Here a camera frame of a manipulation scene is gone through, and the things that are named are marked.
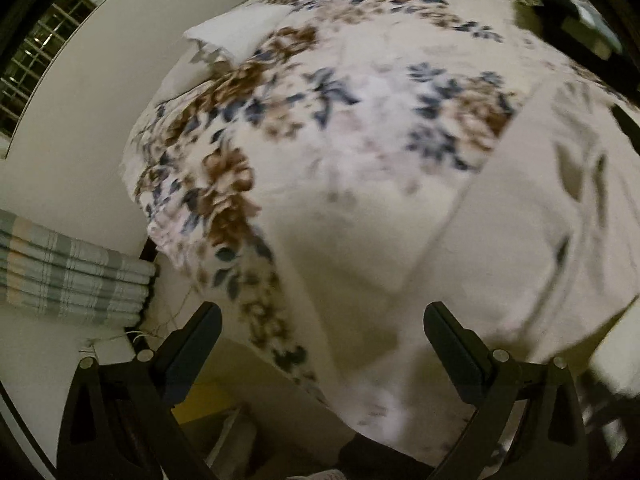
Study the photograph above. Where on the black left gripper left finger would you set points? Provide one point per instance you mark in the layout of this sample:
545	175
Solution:
117	421

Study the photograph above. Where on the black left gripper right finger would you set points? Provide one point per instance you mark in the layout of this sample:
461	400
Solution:
550	441

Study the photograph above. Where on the white printed shirt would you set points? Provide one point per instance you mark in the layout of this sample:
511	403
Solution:
541	253

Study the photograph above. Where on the black striped garment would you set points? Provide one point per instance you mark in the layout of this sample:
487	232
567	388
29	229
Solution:
575	26

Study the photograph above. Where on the grey-green striped curtain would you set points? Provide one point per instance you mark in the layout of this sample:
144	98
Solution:
49	274

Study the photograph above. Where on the floral bed sheet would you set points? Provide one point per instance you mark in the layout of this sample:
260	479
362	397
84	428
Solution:
300	189

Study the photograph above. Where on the white paper sheet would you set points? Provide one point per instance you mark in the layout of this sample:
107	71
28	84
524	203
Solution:
238	33

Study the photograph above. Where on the window with metal grille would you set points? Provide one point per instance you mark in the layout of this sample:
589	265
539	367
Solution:
29	62

